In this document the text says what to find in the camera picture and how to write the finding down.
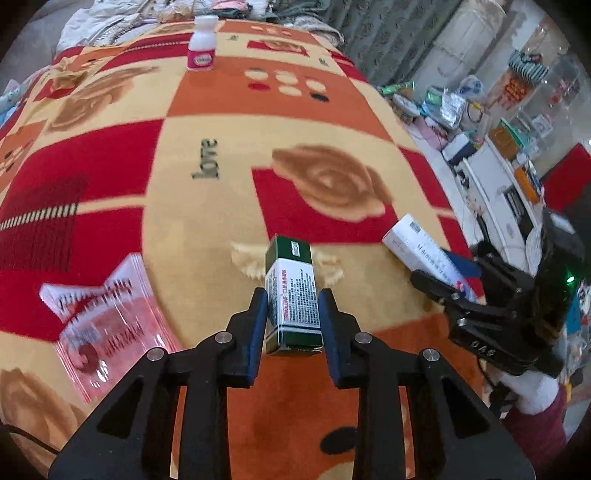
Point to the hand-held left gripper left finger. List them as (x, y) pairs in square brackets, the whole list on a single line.
[(258, 337)]

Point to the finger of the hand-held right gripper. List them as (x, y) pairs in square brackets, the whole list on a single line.
[(443, 293), (466, 266)]

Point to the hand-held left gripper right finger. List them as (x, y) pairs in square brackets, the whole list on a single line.
[(328, 337)]

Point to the green and white box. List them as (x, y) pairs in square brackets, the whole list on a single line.
[(293, 295)]

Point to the white paper box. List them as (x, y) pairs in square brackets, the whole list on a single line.
[(415, 244)]

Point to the white low cabinet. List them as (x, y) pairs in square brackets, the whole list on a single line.
[(496, 203)]

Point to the blue and white appliance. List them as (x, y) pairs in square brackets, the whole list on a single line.
[(461, 148)]

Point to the orange cardboard box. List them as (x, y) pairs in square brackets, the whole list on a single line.
[(506, 141)]

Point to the red cloth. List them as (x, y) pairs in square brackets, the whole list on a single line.
[(570, 177)]

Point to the pink clear plastic wrapper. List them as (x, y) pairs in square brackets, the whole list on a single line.
[(106, 332)]

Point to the silver foil bag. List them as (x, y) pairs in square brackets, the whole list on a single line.
[(450, 110)]

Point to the printed checkered blanket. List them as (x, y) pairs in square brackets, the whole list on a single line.
[(184, 184)]

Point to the white plastic bag blue print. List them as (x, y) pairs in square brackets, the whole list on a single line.
[(471, 85)]

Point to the striped bag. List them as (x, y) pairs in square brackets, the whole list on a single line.
[(528, 65)]

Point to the grey patterned curtain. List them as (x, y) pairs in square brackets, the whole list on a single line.
[(383, 32)]

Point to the small white bottle pink label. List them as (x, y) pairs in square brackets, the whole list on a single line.
[(203, 44)]

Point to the pile of pillows and bedding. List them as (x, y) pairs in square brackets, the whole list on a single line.
[(161, 16)]

